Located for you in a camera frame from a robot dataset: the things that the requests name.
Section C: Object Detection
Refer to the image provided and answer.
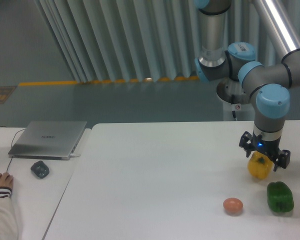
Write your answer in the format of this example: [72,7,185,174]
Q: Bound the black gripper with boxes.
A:
[239,131,291,172]

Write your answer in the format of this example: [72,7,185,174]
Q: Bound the yellow bell pepper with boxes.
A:
[247,151,273,180]

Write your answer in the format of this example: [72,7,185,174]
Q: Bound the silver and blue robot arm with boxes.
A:
[194,0,300,169]

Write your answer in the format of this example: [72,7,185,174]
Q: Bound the white striped sleeve forearm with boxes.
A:
[0,187,19,240]

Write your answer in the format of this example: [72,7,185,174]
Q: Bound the green bell pepper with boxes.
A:
[267,181,294,213]

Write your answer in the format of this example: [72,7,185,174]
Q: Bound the person's hand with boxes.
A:
[0,172,14,190]

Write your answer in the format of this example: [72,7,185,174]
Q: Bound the brown egg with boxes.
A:
[223,197,244,215]

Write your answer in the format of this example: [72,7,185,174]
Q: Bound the white folding partition screen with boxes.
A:
[39,0,300,88]

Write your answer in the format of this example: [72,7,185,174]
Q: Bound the silver closed laptop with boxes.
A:
[8,121,87,160]

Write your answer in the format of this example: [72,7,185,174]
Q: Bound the black plastic adapter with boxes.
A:
[30,160,50,179]

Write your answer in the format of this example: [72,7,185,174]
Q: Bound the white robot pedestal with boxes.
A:
[216,79,256,123]

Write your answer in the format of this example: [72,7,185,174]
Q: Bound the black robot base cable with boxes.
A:
[230,94,238,122]

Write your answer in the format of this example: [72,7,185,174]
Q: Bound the black mouse cable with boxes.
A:
[0,126,27,174]

